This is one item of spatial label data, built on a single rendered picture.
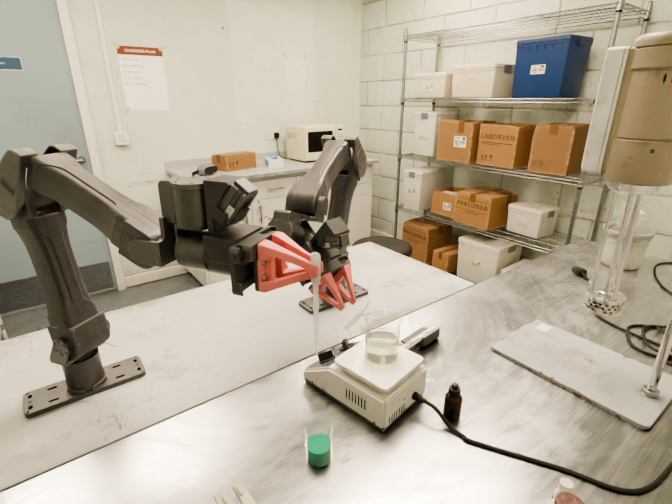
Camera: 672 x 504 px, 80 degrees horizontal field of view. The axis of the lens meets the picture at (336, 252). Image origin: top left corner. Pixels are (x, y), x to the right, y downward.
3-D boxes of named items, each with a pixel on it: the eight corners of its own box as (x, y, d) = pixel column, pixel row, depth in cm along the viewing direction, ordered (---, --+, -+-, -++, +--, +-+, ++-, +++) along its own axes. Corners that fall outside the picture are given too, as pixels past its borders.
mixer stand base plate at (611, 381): (488, 349, 89) (489, 345, 89) (535, 321, 101) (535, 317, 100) (647, 433, 67) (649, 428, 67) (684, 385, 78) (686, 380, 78)
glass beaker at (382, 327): (366, 371, 69) (368, 329, 66) (360, 350, 75) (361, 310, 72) (406, 368, 70) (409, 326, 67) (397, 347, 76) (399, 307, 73)
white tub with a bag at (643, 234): (599, 253, 145) (614, 194, 137) (647, 263, 136) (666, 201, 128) (589, 264, 135) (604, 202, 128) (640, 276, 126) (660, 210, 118)
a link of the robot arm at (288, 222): (297, 249, 76) (307, 186, 76) (258, 243, 79) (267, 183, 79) (321, 252, 87) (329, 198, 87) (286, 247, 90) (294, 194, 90)
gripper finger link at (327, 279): (367, 293, 82) (342, 256, 84) (343, 305, 77) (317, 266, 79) (351, 308, 86) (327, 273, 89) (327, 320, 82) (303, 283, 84)
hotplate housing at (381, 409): (302, 381, 79) (300, 347, 76) (346, 353, 88) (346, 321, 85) (394, 443, 65) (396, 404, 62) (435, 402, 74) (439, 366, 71)
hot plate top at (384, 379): (331, 363, 72) (331, 359, 72) (373, 336, 80) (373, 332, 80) (385, 395, 64) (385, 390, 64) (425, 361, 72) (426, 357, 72)
